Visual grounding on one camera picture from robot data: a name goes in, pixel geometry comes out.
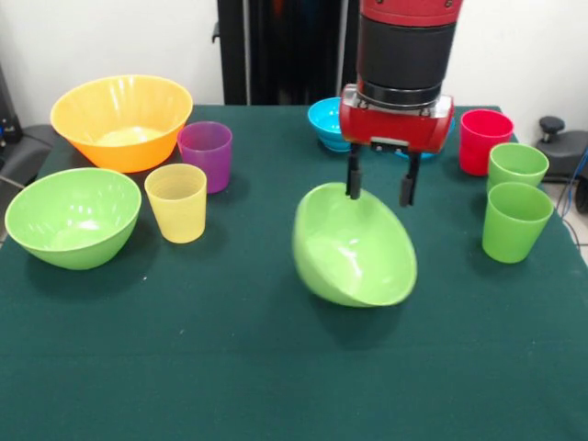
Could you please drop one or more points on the red plastic cup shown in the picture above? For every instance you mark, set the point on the red plastic cup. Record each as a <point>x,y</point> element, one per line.
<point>480,142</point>

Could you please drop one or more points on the ribbed cyan plastic bowl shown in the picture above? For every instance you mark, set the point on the ribbed cyan plastic bowl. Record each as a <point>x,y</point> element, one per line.
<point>324,124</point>

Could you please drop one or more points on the translucent blue plastic bowl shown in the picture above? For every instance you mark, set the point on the translucent blue plastic bowl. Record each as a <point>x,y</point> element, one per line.
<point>429,156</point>

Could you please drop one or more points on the yellow plastic cup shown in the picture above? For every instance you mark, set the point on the yellow plastic cup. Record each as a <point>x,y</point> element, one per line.
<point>177,211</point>

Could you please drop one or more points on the green plastic cup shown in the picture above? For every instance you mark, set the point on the green plastic cup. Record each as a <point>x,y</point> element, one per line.
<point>516,165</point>
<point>514,225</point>

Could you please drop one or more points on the black stand base with knob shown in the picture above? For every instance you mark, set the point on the black stand base with knob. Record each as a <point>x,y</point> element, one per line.
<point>569,147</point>

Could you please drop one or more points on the dark green table cloth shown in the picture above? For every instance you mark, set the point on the dark green table cloth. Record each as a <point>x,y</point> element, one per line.
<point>229,344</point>

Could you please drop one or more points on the large orange plastic bowl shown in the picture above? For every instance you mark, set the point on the large orange plastic bowl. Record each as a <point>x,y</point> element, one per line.
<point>115,115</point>

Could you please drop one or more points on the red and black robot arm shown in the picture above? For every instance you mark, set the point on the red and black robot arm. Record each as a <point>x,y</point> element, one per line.
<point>404,50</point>

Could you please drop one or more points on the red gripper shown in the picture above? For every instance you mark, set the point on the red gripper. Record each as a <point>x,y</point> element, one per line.
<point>390,126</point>

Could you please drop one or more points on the green plastic bowl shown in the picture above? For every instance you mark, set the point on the green plastic bowl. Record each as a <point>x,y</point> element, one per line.
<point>73,220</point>
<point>349,257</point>

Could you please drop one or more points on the purple plastic cup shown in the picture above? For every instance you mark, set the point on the purple plastic cup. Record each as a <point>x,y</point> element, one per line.
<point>209,156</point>

